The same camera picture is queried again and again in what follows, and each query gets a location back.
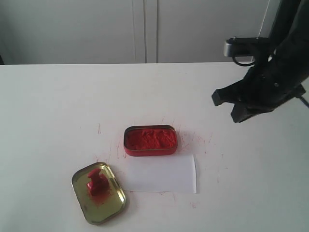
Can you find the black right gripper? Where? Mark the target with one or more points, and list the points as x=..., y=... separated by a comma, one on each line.
x=273, y=80

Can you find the red stamp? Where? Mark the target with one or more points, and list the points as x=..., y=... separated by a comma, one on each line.
x=98, y=182

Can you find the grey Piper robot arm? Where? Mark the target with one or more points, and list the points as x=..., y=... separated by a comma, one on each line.
x=290, y=27

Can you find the red ink pad tin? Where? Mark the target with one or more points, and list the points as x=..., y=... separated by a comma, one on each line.
x=150, y=140

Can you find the white paper sheet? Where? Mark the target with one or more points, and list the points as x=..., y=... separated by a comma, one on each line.
x=171, y=173

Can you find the gold tin lid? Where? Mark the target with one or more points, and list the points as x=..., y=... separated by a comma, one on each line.
x=98, y=209

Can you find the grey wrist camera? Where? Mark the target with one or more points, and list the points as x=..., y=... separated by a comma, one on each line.
x=243, y=47

